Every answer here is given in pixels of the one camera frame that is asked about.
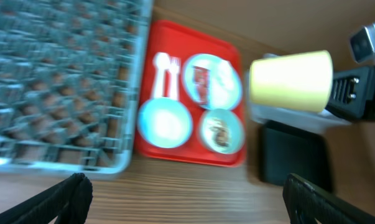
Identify food scraps and rice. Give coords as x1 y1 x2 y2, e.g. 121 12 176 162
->
208 118 230 147

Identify light blue plate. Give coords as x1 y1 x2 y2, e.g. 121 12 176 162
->
182 54 243 110

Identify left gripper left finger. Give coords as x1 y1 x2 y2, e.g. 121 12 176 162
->
0 173 93 224

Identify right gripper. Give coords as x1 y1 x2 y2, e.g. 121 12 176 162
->
326 65 375 121

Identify clear plastic bin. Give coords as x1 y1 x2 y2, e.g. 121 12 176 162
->
246 54 350 134

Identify red serving tray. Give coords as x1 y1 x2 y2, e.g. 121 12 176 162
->
134 20 246 167

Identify grey dishwasher rack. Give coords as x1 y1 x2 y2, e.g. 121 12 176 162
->
0 0 154 179

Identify green bowl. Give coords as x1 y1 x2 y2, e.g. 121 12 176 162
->
198 109 245 155

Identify white plastic fork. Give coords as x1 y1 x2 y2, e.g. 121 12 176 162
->
168 57 181 101

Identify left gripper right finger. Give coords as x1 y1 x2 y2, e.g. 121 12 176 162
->
282 174 375 224

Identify black waste tray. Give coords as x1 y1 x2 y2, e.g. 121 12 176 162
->
258 121 333 192

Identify white plastic spoon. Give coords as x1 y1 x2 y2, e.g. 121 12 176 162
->
151 52 170 98

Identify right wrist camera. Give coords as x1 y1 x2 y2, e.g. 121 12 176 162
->
349 22 375 63

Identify light blue bowl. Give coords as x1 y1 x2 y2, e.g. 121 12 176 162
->
137 98 193 149

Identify yellow plastic cup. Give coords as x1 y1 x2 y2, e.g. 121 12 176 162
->
249 50 333 113

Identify red snack wrapper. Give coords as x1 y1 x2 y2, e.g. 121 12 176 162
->
193 66 210 105

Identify white napkin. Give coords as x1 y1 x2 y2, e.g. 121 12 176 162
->
216 59 234 91

